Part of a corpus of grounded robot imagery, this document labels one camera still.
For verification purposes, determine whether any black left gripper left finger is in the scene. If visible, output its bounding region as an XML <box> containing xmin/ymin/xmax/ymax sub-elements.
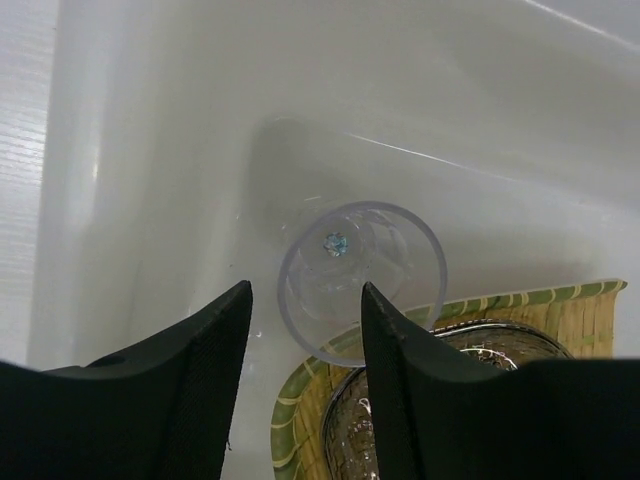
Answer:
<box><xmin>1</xmin><ymin>281</ymin><xmax>253</xmax><ymax>479</ymax></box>

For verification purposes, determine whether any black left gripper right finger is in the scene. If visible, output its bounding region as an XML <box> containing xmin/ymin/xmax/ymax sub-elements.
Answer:
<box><xmin>361</xmin><ymin>284</ymin><xmax>639</xmax><ymax>479</ymax></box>

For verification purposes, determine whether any clear glass plate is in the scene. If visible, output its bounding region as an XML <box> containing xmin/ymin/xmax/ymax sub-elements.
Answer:
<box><xmin>322</xmin><ymin>319</ymin><xmax>572</xmax><ymax>479</ymax></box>

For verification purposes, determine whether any clear glass cup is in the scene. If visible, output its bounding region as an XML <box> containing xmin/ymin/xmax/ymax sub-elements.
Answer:
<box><xmin>277</xmin><ymin>201</ymin><xmax>448</xmax><ymax>368</ymax></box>

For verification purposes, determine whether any woven bamboo tray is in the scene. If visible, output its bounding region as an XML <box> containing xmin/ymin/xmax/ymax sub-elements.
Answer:
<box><xmin>271</xmin><ymin>280</ymin><xmax>627</xmax><ymax>480</ymax></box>

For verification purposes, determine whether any white plastic bin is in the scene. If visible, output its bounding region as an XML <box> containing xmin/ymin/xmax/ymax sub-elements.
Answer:
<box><xmin>27</xmin><ymin>1</ymin><xmax>639</xmax><ymax>479</ymax></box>

